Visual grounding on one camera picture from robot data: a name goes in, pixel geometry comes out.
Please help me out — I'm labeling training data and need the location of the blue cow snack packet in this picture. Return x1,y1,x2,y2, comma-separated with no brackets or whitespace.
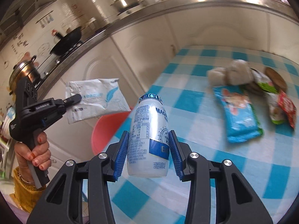
212,85,263,143

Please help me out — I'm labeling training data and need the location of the white yogurt drink bottle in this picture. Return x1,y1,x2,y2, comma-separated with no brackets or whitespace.
127,94,170,178

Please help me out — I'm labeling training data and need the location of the red snack wrapper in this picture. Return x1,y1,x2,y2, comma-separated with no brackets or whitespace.
278,90,297,129

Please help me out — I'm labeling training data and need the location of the green white snack wrapper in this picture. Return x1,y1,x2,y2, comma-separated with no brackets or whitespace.
251,68,278,94

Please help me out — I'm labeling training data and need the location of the yellow sleeve forearm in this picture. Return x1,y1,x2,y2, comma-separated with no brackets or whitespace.
9,167,46,213

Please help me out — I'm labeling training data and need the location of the person left hand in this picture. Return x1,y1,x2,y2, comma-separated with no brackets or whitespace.
14,132,52,184

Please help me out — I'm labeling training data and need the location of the red plastic basin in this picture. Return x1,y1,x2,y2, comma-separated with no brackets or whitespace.
91,112,130,155

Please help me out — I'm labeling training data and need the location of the steel cooking pot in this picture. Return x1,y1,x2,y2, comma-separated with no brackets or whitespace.
9,55,41,94

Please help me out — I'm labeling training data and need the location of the blue checkered tablecloth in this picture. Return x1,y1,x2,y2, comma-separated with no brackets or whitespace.
108,46,298,223

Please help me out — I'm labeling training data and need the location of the black wok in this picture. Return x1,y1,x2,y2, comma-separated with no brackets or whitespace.
50,26,82,56

